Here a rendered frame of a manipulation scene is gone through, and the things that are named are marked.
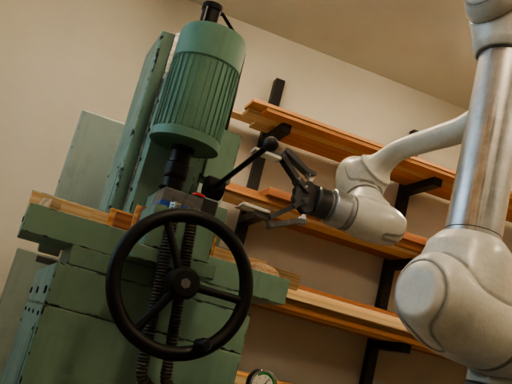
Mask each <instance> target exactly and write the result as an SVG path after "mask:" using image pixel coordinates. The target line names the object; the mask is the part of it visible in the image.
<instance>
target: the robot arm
mask: <svg viewBox="0 0 512 384"><path fill-rule="evenodd" d="M464 8H465V13H466V17H467V18H468V19H469V29H470V34H471V40H472V52H473V55H474V57H475V60H476V61H477V63H478V65H477V69H476V73H475V80H474V84H473V88H472V95H471V99H470V103H469V110H468V111H466V112H465V113H464V114H462V115H460V116H458V117H456V118H454V119H452V120H448V121H447V122H444V123H440V124H438V125H436V126H432V127H429V128H427V129H425V130H421V131H418V132H416V133H412V134H410V135H407V136H404V137H402V138H400V139H397V140H395V141H393V142H391V143H389V144H388V145H387V146H385V147H383V148H382V149H380V150H379V151H378V152H376V153H374V154H372V155H361V156H350V157H347V158H345V159H344V160H343V161H342V162H341V163H340V164H339V166H338V168H337V171H336V174H335V183H336V188H337V189H334V190H329V189H326V188H324V187H320V186H317V185H315V184H313V183H312V182H313V179H314V177H315V176H316V175H317V173H316V171H313V170H312V169H310V168H309V167H308V166H307V165H306V164H305V163H304V162H303V161H302V160H301V159H300V158H299V157H298V156H297V155H296V154H295V153H293V152H292V151H291V150H290V149H289V148H285V149H284V150H283V151H282V152H281V153H280V152H276V151H274V152H268V151H266V152H265V153H264V154H263V155H261V156H260V157H262V158H265V159H267V160H269V161H272V162H275V163H277V162H279V163H280V164H281V165H282V167H283V169H284V170H285V172H286V173H287V174H288V176H289V177H290V179H291V181H292V184H293V186H294V188H293V191H292V192H293V195H292V196H291V199H290V200H291V202H292V204H291V205H289V206H287V207H285V208H283V209H281V210H278V211H276V212H275V213H271V214H270V210H267V209H265V208H262V207H259V206H255V205H253V204H250V203H246V202H242V203H240V204H239V205H238V207H239V208H242V209H244V210H248V211H251V212H253V216H254V217H257V218H259V219H263V220H265V222H266V226H265V228H266V229H275V228H280V227H285V226H294V225H295V226H304V225H306V224H307V223H308V221H307V220H306V215H309V216H312V217H315V218H316V219H320V220H321V221H322V222H323V223H324V224H325V225H328V226H332V227H334V228H336V229H340V230H343V231H345V232H346V233H348V234H349V235H351V236H353V237H354V238H357V239H359V240H362V241H365V242H369V243H372V244H375V245H395V244H397V243H398V242H399V241H400V240H401V239H402V237H403V236H404V234H405V230H406V225H407V221H406V218H405V217H404V216H403V215H402V214H401V213H400V212H399V211H398V210H397V209H396V208H394V207H392V206H390V204H389V202H387V201H386V200H385V199H384V198H383V194H384V192H385V190H386V188H387V186H388V185H389V183H390V174H391V172H392V170H393V169H394V167H395V166H396V165H397V164H399V163H400V162H402V161H403V160H405V159H407V158H410V157H412V156H416V155H421V154H424V153H427V152H432V151H436V150H439V149H445V148H448V147H451V146H456V145H459V144H462V145H461V149H460V154H459V161H458V165H457V169H456V176H455V180H454V184H453V191H452V195H451V199H450V206H449V210H448V214H447V218H446V225H445V229H444V230H441V231H439V232H438V233H437V234H436V235H434V236H432V237H431V238H430V239H429V240H427V243H426V245H425V247H424V249H423V251H422V252H421V254H420V255H418V256H417V257H415V258H413V259H412V260H411V261H410V262H409V263H408V264H407V265H406V266H405V267H404V269H403V270H402V272H401V273H400V274H399V276H398V279H397V281H396V284H395V290H394V304H395V310H396V312H397V314H398V316H399V318H400V320H401V322H402V324H403V325H404V326H405V327H406V329H407V330H408V331H409V332H410V333H411V334H412V335H413V336H414V338H416V339H417V340H418V341H419V342H421V343H422V344H423V345H424V346H425V347H427V348H429V349H430V350H432V351H433V352H435V353H437V354H439V355H440V356H442V357H445V358H447V359H449V360H452V361H454V362H456V363H460V364H462V365H465V366H467V367H468V369H467V374H466V380H465V383H464V384H512V254H511V252H510V251H509V249H508V248H507V246H506V245H505V244H504V243H503V242H502V238H503V234H504V225H505V220H506V216H507V208H508V203H509V198H510V190H511V185H512V0H464ZM293 166H294V167H295V168H296V169H297V170H298V171H299V172H300V173H301V174H303V175H304V176H305V178H306V179H307V182H305V181H304V180H303V178H302V177H300V176H299V174H298V172H297V171H296V169H295V168H294V167H293ZM298 182H299V183H298ZM294 209H297V211H298V212H299V214H301V216H298V217H297V218H295V219H287V220H282V221H277V222H273V219H274V218H276V217H278V216H281V215H283V214H284V213H287V212H289V211H291V210H294Z"/></svg>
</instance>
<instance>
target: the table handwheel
mask: <svg viewBox="0 0 512 384"><path fill-rule="evenodd" d="M174 222H187V223H192V224H196V225H199V226H202V227H204V228H206V229H209V230H210V231H211V232H213V233H215V234H216V235H217V236H219V237H220V238H221V239H222V240H223V241H224V242H225V244H226V245H227V246H228V248H229V250H230V251H231V252H232V255H233V257H234V259H235V262H236V264H237V268H238V275H239V293H238V295H235V294H231V293H227V292H224V291H221V290H216V289H213V288H211V287H208V286H204V285H202V284H200V278H199V276H198V274H197V273H196V272H195V271H194V270H192V269H190V268H188V267H183V264H182V261H181V256H180V253H179V250H178V244H177V241H176V237H175V233H174V226H173V223H174ZM163 225H164V226H165V231H166V235H167V238H168V244H169V247H170V251H171V258H172V262H173V266H174V270H171V271H170V272H169V273H168V275H167V276H166V278H165V286H164V288H165V289H164V293H166V294H165V295H164V296H163V297H162V298H161V299H160V300H159V301H158V302H157V303H156V304H155V305H154V306H153V307H152V308H151V309H150V310H149V311H148V312H147V313H146V314H145V315H144V316H143V317H142V318H141V319H140V320H139V321H138V322H137V323H136V324H134V323H133V322H132V320H131V319H130V317H129V316H128V314H127V312H126V309H125V306H124V304H123V299H122V295H121V276H122V271H123V266H124V264H125V261H126V258H127V256H128V254H129V253H130V251H131V250H132V248H133V246H134V245H135V244H136V243H137V242H138V241H139V240H140V239H141V238H142V237H143V236H144V235H145V234H147V233H148V232H150V231H152V230H153V229H156V228H158V227H159V226H163ZM253 287H254V280H253V272H252V268H251V262H250V259H249V256H248V253H247V251H246V250H245V247H244V245H243V244H242V242H241V241H240V239H239V238H238V236H237V235H236V234H235V233H234V232H233V231H232V230H231V229H230V228H229V227H228V226H227V225H226V224H225V223H224V222H222V221H221V220H219V219H217V218H216V217H215V216H212V215H210V214H208V213H205V212H203V211H199V210H194V209H188V208H173V209H167V210H161V211H158V212H156V213H153V214H150V215H148V216H146V217H145V218H143V219H141V220H140V221H138V222H137V223H136V224H134V225H133V226H132V227H131V228H130V229H129V230H128V231H127V232H126V233H125V234H124V235H123V237H122V238H121V239H120V240H119V241H118V243H117V245H116V247H115V249H114V251H113V253H112V255H111V257H110V260H109V263H108V266H107V273H106V280H105V291H106V298H107V305H108V308H109V310H110V314H111V316H112V319H113V320H114V323H115V325H116V326H117V328H118V329H119V330H120V332H121V334H122V335H123V336H124V337H125V338H126V339H127V340H128V341H129V342H130V343H131V344H132V345H133V346H134V347H136V348H138V349H139V350H141V351H142V352H144V353H145V354H148V355H150V356H152V357H155V358H159V359H161V360H169V361H188V360H196V359H199V358H201V357H205V356H207V355H209V354H211V353H213V352H215V351H217V350H218V349H220V348H221V347H222V346H224V345H225V344H226V343H228V342H229V341H230V340H231V339H232V338H233V336H234V335H235V334H236V333H237V331H238V330H239V329H240V327H241V326H242V324H243V322H244V320H245V318H246V316H247V314H248V311H249V309H250V305H251V300H252V296H253ZM197 293H201V294H204V295H207V296H212V297H216V298H219V299H223V300H225V301H228V302H233V303H235V304H236V305H235V308H234V311H233V313H232V314H231V316H230V318H229V320H228V321H227V322H226V323H225V324H224V326H223V327H222V328H221V329H220V330H219V331H218V332H216V333H215V334H214V335H213V336H211V337H210V338H208V339H210V340H211V342H212V347H211V349H210V350H209V351H207V352H204V351H200V350H198V349H197V348H196V347H195V346H194V345H193V344H192V345H188V346H171V345H167V344H162V343H159V342H157V341H154V340H152V339H151V338H149V337H148V336H146V335H145V334H143V333H142V332H141V330H143V329H144V327H145V326H147V324H148V323H150V321H151V320H153V319H154V317H156V315H157V314H159V313H160V311H161V310H163V308H164V307H166V305H167V304H169V303H170V301H172V300H173V299H190V298H192V297H194V296H195V295H196V294H197Z"/></svg>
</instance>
